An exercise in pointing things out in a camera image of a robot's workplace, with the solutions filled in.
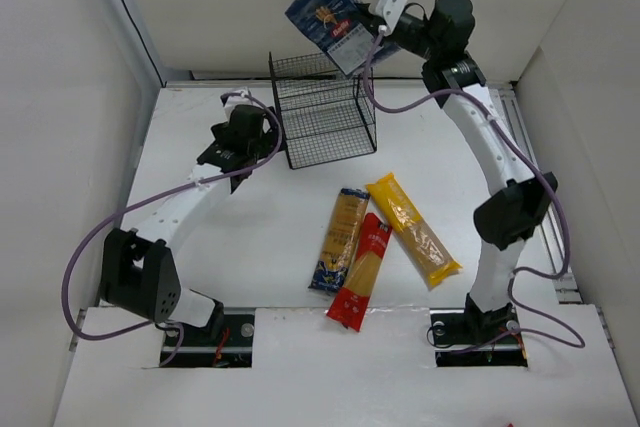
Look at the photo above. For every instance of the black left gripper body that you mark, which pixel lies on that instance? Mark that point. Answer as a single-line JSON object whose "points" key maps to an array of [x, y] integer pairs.
{"points": [[273, 136]]}

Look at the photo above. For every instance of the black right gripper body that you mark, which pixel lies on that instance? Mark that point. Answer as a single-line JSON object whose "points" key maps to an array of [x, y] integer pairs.
{"points": [[373, 24]]}

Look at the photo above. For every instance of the blue Barilla pasta box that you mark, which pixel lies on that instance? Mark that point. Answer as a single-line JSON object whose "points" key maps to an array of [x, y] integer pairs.
{"points": [[333, 27]]}

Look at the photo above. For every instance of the blue-ended spaghetti bag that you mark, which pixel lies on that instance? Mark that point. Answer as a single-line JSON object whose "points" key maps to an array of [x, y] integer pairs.
{"points": [[340, 241]]}

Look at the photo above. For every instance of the red spaghetti bag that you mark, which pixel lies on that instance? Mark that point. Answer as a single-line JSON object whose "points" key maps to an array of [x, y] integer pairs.
{"points": [[352, 300]]}

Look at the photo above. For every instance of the yellow spaghetti bag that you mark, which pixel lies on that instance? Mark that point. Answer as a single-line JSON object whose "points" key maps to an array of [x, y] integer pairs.
{"points": [[433, 260]]}

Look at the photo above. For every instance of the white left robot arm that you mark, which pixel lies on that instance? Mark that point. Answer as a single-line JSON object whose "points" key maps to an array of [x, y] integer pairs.
{"points": [[139, 273]]}

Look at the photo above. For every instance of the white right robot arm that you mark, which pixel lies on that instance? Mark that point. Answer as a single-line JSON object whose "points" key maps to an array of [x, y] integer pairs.
{"points": [[519, 196]]}

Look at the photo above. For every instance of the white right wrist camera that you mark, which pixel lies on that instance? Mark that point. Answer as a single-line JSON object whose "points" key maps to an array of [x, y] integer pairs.
{"points": [[390, 12]]}

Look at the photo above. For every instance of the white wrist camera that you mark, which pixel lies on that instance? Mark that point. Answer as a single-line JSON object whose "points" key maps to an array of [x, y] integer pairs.
{"points": [[230, 100], [390, 12]]}

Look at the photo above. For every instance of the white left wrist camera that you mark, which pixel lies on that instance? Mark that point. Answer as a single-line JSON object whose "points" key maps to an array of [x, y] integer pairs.
{"points": [[230, 100]]}

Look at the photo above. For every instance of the black wire mesh shelf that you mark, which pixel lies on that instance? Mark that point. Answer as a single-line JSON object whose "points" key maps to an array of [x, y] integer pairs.
{"points": [[326, 116]]}

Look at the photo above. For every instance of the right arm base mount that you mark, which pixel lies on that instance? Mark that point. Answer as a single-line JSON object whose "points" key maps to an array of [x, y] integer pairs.
{"points": [[465, 339]]}

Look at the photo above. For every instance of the aluminium table edge rail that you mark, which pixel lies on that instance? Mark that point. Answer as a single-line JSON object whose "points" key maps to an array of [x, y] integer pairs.
{"points": [[544, 205]]}

